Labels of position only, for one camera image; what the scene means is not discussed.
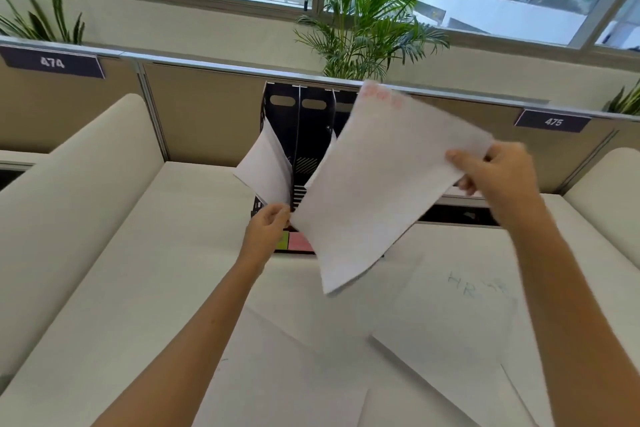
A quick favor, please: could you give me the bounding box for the person's left hand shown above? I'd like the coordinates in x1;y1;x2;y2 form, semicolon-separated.
237;202;292;272

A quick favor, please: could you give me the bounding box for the person's right hand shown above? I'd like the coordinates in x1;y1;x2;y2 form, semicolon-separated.
445;140;546;232

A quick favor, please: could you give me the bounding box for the paper bundle large teal lettering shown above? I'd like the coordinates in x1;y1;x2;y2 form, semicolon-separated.
233;117;293;207
369;251;521;427

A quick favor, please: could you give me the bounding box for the paper bundle red lettering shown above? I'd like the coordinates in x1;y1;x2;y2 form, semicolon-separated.
303;129;340;190
289;80;496;296

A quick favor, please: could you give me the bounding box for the black four-slot file organizer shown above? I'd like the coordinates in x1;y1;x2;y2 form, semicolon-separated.
251;81;363;256

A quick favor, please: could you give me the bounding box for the person's right forearm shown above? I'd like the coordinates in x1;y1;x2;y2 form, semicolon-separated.
502;196;640;427

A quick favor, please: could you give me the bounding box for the person's left forearm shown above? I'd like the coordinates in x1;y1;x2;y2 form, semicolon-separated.
92;256;269;427

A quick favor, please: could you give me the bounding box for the pink sticky note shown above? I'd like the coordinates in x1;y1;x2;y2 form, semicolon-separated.
288;231;315;254

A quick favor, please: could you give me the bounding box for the dark blue partition sign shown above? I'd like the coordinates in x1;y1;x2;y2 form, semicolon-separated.
513;109;592;134
0;45;106;80

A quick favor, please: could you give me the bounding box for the beige partition panel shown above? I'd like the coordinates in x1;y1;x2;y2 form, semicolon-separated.
559;119;640;192
0;53;146;155
139;61;619;195

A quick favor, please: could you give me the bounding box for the yellow-green leafy plant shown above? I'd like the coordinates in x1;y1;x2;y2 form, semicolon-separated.
602;81;640;116

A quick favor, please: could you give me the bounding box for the green palm plant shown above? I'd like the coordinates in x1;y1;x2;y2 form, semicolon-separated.
287;0;451;82

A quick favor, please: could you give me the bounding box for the grey partition top rail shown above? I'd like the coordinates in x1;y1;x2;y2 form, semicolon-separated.
0;36;640;122

